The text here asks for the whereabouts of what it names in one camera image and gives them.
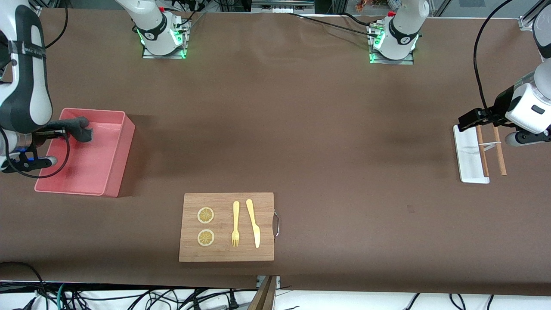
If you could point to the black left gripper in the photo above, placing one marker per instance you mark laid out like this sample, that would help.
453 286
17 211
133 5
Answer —
498 107

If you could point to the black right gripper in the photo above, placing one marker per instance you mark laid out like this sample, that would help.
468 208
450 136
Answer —
51 127

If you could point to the pink and grey cloth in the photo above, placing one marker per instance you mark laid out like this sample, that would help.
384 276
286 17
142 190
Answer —
77 129

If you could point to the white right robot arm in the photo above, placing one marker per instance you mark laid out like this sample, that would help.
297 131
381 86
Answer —
26 94

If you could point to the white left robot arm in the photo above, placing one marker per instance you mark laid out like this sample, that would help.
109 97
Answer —
402 34

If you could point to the white rack tray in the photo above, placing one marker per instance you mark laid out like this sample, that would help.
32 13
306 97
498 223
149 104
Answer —
467 159

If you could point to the pink plastic bin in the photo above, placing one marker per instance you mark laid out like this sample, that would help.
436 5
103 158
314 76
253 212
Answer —
94 172

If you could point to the brown table cover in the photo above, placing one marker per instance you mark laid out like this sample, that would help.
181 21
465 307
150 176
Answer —
344 193

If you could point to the lemon slice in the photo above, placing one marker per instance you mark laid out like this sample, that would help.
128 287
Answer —
205 215
205 237

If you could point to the yellow plastic fork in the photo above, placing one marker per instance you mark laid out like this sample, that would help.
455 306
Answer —
236 215

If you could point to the bamboo cutting board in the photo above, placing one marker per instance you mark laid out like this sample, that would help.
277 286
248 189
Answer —
224 254

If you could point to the yellow plastic knife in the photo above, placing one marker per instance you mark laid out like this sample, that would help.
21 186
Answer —
256 234

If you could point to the black power plug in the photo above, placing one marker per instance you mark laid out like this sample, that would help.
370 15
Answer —
233 303

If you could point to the wooden plank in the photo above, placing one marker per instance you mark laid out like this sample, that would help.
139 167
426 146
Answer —
263 297

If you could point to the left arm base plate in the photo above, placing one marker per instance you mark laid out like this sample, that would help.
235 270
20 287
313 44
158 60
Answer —
407 62

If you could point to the metal corner bracket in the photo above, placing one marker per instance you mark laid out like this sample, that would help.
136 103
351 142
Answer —
527 23

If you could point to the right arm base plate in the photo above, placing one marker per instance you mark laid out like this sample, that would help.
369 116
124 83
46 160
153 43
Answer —
172 56

